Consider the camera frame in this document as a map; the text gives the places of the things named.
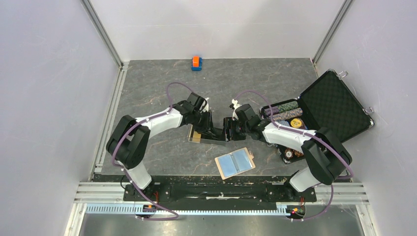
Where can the orange and blue toy car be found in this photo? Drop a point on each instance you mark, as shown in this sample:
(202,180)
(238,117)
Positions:
(196,64)

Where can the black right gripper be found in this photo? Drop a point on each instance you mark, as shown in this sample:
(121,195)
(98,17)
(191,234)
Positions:
(228,123)

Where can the aluminium frame post right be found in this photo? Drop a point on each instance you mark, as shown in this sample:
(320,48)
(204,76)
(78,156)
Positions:
(337,21)

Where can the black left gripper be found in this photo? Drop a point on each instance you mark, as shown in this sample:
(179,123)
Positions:
(208,125)

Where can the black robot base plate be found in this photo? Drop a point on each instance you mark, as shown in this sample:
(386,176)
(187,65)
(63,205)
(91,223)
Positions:
(213,193)

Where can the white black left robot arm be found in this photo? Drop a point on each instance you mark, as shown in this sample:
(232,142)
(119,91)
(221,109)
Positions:
(128,143)

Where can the yellow dealer button chip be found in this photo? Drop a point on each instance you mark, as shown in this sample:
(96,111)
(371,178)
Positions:
(297,123)

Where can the aluminium frame post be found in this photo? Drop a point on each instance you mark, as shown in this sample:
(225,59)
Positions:
(337,21)
(102,32)

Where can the black and yellow credit cards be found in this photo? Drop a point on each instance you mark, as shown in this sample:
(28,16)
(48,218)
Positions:
(193,136)

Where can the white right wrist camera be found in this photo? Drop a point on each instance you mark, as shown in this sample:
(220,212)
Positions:
(234,105)

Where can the purple poker chip stack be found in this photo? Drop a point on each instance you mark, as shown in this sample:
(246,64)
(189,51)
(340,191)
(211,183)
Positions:
(288,114)

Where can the aluminium frame post left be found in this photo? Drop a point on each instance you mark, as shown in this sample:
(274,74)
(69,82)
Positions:
(102,32)

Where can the beige leather card holder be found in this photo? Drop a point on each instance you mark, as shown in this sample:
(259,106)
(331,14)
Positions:
(235,163)

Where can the brown poker chip stack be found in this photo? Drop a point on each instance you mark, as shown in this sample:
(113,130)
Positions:
(291,154)

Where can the green blue poker chip stack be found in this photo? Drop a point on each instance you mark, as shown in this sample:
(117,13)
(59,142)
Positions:
(279,108)

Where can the white slotted cable duct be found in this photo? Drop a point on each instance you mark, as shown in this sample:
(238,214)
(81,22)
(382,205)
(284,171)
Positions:
(147,209)

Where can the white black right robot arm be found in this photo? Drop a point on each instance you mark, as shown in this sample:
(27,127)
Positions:
(325,155)

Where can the black poker chip case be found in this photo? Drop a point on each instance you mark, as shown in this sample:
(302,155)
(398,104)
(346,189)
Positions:
(329,103)

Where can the clear acrylic card box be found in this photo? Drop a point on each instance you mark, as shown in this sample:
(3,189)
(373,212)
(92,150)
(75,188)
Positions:
(203,138)

